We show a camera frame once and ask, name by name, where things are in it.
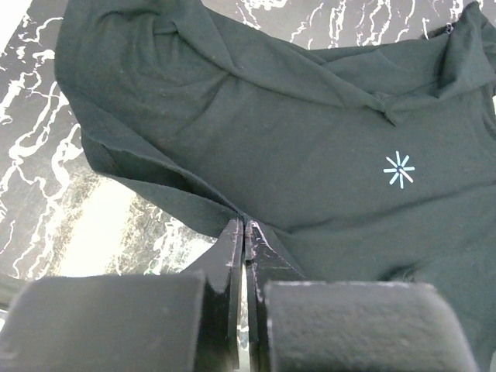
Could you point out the black t shirt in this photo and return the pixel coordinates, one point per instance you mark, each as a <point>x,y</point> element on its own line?
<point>371,163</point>

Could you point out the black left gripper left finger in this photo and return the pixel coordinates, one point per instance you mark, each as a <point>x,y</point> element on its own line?
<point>168,322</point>

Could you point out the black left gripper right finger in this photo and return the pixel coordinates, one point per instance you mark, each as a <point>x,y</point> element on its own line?
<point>300,325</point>

